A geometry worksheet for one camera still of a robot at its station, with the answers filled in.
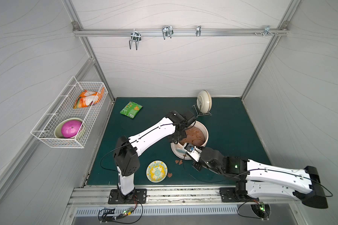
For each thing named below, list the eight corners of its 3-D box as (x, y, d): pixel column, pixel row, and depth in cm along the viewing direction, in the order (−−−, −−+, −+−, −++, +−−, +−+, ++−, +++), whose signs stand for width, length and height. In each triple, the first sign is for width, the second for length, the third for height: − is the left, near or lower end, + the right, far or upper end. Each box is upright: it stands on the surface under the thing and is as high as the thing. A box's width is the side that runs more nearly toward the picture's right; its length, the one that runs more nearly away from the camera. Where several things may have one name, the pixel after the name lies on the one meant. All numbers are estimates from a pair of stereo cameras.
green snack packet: (120, 113, 112) (119, 111, 110) (130, 103, 120) (129, 100, 118) (133, 119, 109) (132, 116, 106) (143, 108, 116) (142, 105, 114)
